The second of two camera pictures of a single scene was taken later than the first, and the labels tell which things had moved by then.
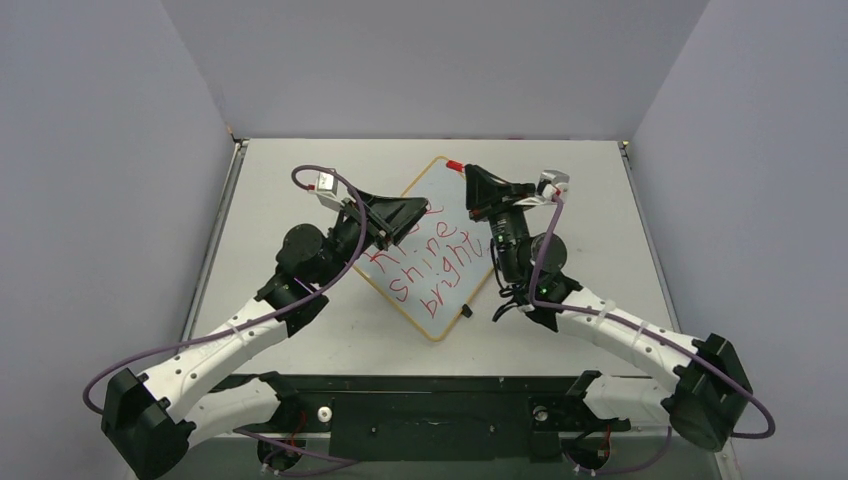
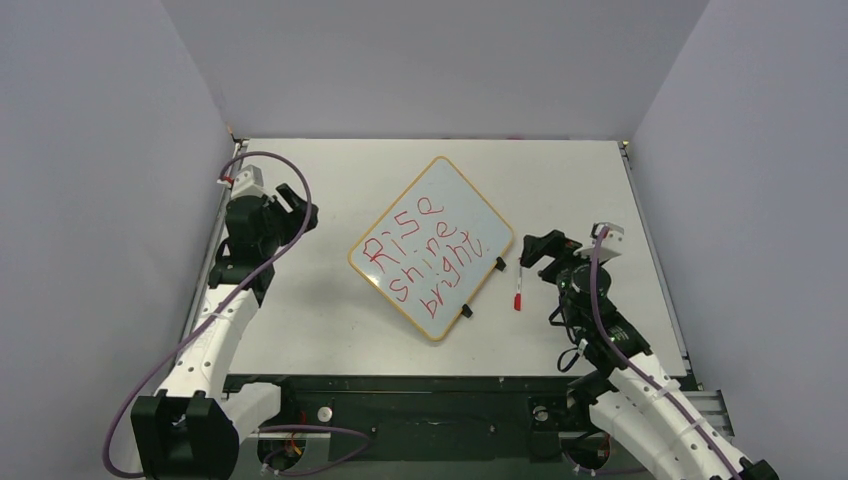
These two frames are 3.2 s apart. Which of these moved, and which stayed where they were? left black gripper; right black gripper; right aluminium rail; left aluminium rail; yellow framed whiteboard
Moved: left black gripper; right black gripper
Stayed: yellow framed whiteboard; right aluminium rail; left aluminium rail
